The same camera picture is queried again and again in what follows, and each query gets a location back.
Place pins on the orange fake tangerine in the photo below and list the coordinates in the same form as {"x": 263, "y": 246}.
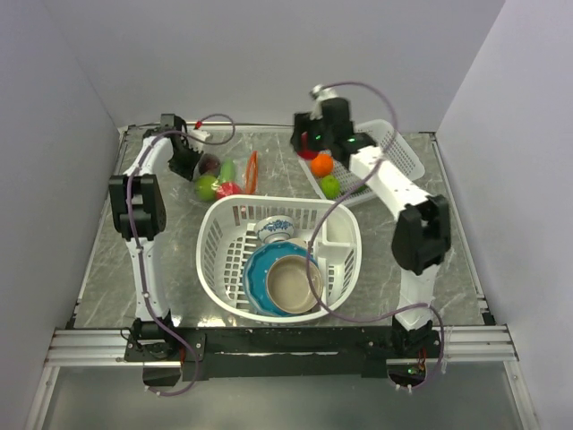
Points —
{"x": 322, "y": 165}

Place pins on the blue floral white bowl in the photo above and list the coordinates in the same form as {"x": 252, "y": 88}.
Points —
{"x": 274, "y": 229}

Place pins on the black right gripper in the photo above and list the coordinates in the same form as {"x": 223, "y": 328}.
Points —
{"x": 302, "y": 122}

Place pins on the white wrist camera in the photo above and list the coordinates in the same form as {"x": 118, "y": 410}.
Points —
{"x": 319, "y": 94}
{"x": 198, "y": 134}

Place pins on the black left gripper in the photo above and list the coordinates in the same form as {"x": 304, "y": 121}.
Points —
{"x": 188, "y": 171}

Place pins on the beige ceramic bowl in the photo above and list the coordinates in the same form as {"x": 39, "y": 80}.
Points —
{"x": 288, "y": 287}

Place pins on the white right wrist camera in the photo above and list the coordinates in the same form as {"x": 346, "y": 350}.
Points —
{"x": 319, "y": 94}

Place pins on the clear orange zip top bag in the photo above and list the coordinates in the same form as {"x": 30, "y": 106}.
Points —
{"x": 247, "y": 173}

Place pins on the white perforated rectangular basket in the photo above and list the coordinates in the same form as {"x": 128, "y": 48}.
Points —
{"x": 399, "y": 153}

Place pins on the black aluminium base frame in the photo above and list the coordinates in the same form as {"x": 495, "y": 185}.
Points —
{"x": 265, "y": 351}

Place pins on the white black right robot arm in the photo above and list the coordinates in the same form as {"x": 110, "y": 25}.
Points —
{"x": 422, "y": 234}

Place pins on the green fake apple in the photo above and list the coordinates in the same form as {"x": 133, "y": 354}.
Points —
{"x": 206, "y": 187}
{"x": 330, "y": 187}

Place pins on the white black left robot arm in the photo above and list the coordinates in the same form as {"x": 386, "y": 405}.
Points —
{"x": 140, "y": 217}

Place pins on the teal blue bowl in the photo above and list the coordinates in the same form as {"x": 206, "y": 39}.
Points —
{"x": 257, "y": 267}

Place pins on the dark red fake apple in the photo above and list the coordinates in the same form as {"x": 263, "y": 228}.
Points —
{"x": 209, "y": 164}

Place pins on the white round dish basket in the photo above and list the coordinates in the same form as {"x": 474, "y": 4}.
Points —
{"x": 226, "y": 240}

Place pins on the green fake chili pepper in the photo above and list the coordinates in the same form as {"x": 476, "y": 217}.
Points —
{"x": 356, "y": 190}

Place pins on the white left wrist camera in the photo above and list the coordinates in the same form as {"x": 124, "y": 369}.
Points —
{"x": 198, "y": 134}

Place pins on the pink red fake peach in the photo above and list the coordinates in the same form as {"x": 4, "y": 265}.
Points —
{"x": 304, "y": 152}

